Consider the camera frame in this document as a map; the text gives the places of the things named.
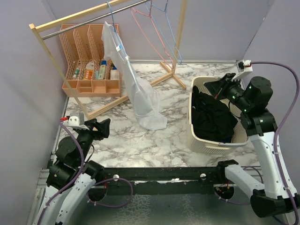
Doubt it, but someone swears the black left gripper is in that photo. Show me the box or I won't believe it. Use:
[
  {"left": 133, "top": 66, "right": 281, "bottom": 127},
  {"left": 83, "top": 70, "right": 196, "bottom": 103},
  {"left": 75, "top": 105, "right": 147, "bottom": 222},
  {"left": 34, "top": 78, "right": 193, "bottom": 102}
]
[{"left": 77, "top": 118, "right": 110, "bottom": 165}]

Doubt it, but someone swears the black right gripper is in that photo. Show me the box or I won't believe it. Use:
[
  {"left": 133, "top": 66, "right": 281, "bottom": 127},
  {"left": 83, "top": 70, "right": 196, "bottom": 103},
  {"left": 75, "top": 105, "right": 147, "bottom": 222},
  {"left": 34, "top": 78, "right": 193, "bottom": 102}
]
[{"left": 203, "top": 72, "right": 250, "bottom": 110}]

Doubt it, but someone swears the black t shirt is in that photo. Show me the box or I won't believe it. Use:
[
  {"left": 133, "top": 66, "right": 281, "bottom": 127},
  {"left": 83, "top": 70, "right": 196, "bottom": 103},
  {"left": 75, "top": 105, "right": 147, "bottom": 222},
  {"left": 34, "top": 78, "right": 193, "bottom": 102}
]
[{"left": 191, "top": 86, "right": 238, "bottom": 142}]

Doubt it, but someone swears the navy blue t shirt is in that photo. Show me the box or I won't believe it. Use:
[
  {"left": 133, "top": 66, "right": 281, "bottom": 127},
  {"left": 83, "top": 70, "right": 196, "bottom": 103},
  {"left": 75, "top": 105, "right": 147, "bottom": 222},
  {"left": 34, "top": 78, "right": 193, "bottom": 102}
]
[{"left": 218, "top": 137, "right": 232, "bottom": 143}]

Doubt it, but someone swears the white t shirt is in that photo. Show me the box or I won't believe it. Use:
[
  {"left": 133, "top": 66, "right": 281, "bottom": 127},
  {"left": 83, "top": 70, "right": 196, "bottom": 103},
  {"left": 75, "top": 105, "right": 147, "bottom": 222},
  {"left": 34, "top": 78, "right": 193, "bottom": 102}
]
[{"left": 101, "top": 22, "right": 167, "bottom": 130}]

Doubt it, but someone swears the blue hanger with white shirt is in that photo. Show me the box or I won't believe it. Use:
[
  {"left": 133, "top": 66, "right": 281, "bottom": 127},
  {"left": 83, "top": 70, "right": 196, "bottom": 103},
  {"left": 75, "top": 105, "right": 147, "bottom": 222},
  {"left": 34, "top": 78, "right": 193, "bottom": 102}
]
[{"left": 105, "top": 1, "right": 129, "bottom": 60}]

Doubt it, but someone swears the light blue clothes hanger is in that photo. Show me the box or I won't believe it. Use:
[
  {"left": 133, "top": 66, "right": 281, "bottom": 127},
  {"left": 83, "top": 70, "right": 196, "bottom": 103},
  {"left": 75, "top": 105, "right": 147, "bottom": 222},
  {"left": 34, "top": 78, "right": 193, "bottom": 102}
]
[{"left": 145, "top": 0, "right": 182, "bottom": 68}]

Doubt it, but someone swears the pink clothes hanger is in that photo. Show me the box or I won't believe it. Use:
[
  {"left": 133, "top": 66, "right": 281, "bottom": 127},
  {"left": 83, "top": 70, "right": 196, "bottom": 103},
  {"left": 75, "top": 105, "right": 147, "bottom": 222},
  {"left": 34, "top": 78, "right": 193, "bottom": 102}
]
[{"left": 130, "top": 0, "right": 172, "bottom": 68}]

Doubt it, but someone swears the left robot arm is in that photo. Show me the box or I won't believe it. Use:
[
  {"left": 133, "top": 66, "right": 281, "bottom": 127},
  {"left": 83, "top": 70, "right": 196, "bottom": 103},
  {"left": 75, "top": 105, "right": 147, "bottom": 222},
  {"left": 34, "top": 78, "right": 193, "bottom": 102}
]
[{"left": 33, "top": 113, "right": 111, "bottom": 225}]

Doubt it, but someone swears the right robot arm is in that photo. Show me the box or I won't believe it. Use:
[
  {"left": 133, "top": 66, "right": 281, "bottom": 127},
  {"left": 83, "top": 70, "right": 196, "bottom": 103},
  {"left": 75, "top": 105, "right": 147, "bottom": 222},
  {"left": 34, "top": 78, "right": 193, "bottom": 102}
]
[{"left": 204, "top": 74, "right": 300, "bottom": 218}]

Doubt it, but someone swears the wooden clothes rack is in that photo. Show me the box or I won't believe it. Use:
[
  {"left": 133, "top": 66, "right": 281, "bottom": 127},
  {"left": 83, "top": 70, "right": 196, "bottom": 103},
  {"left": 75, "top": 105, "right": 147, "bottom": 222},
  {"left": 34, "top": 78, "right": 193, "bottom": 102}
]
[{"left": 29, "top": 0, "right": 188, "bottom": 120}]

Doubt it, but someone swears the pink plastic organizer basket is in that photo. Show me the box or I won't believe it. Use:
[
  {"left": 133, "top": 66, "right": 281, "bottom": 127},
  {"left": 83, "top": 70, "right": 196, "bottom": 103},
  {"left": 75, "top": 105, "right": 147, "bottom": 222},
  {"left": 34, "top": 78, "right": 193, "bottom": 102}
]
[{"left": 59, "top": 24, "right": 122, "bottom": 98}]

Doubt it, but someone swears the cream laundry basket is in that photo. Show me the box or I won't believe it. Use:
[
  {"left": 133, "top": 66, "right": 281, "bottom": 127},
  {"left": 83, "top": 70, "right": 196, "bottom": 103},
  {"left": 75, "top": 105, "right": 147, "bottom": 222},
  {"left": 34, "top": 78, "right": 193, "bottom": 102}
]
[{"left": 187, "top": 76, "right": 250, "bottom": 155}]

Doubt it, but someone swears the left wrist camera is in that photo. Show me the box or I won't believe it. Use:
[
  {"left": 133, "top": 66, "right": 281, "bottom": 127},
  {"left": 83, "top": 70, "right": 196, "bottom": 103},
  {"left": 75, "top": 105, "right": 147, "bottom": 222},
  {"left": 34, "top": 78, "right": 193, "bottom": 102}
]
[{"left": 67, "top": 112, "right": 85, "bottom": 129}]

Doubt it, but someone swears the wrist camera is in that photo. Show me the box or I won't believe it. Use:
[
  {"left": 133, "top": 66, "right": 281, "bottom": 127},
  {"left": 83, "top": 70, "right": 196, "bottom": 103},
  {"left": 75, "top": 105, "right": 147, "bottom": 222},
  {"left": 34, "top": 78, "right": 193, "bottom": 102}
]
[
  {"left": 67, "top": 112, "right": 85, "bottom": 129},
  {"left": 232, "top": 60, "right": 253, "bottom": 81}
]

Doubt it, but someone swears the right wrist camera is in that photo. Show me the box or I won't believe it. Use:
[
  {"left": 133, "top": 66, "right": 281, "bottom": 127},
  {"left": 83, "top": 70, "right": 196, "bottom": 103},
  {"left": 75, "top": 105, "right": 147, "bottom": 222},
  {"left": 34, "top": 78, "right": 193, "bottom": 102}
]
[{"left": 232, "top": 60, "right": 253, "bottom": 81}]

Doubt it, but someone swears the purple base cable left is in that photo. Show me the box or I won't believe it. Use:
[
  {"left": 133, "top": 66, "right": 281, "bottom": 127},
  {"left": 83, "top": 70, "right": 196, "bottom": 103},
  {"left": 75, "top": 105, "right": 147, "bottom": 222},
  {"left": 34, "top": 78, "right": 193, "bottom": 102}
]
[{"left": 86, "top": 177, "right": 134, "bottom": 208}]

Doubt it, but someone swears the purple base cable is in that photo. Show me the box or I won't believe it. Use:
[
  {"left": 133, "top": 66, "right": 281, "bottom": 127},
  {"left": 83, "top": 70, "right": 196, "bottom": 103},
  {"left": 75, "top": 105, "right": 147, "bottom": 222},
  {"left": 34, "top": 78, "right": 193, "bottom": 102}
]
[
  {"left": 217, "top": 165, "right": 264, "bottom": 206},
  {"left": 86, "top": 177, "right": 134, "bottom": 208}
]

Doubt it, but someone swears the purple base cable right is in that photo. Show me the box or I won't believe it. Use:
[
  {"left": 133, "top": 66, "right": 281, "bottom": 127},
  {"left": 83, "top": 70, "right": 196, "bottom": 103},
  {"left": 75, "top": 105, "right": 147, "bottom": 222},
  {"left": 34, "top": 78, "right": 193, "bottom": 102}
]
[{"left": 217, "top": 165, "right": 264, "bottom": 206}]

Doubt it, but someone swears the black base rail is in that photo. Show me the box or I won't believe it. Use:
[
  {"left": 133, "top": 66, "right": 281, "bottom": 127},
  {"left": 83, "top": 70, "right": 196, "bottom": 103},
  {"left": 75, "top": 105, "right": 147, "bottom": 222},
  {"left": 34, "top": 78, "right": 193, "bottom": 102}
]
[{"left": 105, "top": 166, "right": 232, "bottom": 195}]

